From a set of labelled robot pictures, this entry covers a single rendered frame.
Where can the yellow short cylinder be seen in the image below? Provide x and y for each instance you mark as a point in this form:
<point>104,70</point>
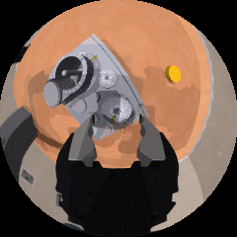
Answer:
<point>173,73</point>

